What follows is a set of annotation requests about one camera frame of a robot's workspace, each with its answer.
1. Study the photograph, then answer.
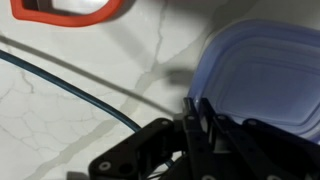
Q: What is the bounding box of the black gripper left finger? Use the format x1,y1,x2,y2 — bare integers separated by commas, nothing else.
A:
87,97,210,180

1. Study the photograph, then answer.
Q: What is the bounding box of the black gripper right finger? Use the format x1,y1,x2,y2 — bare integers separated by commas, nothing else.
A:
199,97,320,180

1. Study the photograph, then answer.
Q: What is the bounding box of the blue plastic lid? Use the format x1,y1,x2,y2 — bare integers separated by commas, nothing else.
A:
187,18,320,143

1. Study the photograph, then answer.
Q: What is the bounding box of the thin black power cable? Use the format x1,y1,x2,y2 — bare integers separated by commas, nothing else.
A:
0,49,175,178

